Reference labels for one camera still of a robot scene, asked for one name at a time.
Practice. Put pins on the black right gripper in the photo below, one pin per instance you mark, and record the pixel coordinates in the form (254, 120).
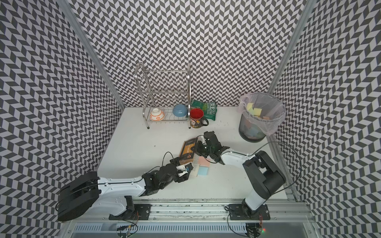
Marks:
(196, 148)

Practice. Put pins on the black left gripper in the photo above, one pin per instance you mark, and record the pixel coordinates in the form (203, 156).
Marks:
(175, 161)

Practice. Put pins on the pink sticky note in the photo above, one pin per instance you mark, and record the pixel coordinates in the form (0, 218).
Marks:
(203, 162)

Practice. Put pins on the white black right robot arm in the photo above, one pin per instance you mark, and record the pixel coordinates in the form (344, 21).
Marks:
(264, 175)

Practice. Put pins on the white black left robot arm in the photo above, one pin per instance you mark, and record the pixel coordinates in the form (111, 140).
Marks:
(90, 193)

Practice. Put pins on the blue sticky note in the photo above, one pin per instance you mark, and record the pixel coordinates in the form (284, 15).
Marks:
(202, 171)

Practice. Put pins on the yellow sticky notes in bin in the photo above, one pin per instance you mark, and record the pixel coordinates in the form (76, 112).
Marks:
(256, 112)

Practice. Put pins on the black red floral mug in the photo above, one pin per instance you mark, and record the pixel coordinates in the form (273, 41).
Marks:
(197, 119)

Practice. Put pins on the green snack bag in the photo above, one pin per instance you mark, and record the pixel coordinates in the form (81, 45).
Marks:
(209, 108)

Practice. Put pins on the blue bowl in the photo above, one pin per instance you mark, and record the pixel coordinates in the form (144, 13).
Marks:
(180, 111)

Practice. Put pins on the white orange bowl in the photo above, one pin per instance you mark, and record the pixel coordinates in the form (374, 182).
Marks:
(157, 114)

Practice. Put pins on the black mesh trash bin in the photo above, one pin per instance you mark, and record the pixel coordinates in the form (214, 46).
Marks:
(250, 132)

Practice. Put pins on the silver metal dish rack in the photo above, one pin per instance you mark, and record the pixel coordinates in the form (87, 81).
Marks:
(163, 89)

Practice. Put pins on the clear plastic bin liner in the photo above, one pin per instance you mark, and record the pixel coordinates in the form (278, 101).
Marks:
(273, 111)

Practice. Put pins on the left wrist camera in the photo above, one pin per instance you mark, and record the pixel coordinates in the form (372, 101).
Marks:
(185, 169)

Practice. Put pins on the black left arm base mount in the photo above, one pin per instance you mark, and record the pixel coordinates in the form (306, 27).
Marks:
(134, 211)

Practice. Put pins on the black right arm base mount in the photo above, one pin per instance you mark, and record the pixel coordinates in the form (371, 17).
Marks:
(244, 212)

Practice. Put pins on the aluminium front rail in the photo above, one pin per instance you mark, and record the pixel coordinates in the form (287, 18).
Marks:
(202, 210)

